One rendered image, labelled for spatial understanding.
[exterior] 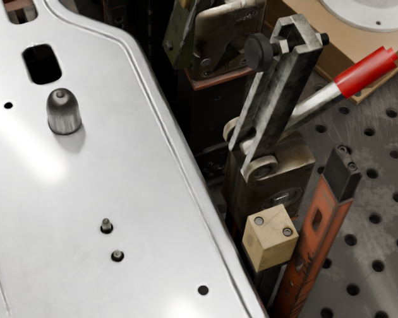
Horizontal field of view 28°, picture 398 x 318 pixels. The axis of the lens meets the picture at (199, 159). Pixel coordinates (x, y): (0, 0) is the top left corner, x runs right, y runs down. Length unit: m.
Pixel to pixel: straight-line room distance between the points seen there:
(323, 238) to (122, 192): 0.21
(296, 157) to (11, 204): 0.27
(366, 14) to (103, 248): 0.61
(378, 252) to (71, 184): 0.49
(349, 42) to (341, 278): 0.34
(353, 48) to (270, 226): 0.53
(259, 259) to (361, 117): 0.54
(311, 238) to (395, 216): 0.46
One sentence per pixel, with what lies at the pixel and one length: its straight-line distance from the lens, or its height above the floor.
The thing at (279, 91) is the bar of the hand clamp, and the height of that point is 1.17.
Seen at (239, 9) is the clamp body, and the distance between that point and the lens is 0.81.
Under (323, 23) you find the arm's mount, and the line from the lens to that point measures 1.18.
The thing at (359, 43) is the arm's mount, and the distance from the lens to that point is 1.17.
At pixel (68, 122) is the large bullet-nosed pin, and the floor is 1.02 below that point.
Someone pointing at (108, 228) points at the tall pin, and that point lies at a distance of 0.73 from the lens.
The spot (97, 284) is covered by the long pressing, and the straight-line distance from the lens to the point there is 0.72.
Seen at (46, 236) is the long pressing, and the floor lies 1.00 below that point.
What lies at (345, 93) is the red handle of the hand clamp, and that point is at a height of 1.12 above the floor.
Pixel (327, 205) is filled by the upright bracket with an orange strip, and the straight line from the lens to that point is 0.61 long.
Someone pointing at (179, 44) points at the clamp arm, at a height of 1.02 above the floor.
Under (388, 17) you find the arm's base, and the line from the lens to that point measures 1.20.
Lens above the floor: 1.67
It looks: 60 degrees down
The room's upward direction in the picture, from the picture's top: 5 degrees clockwise
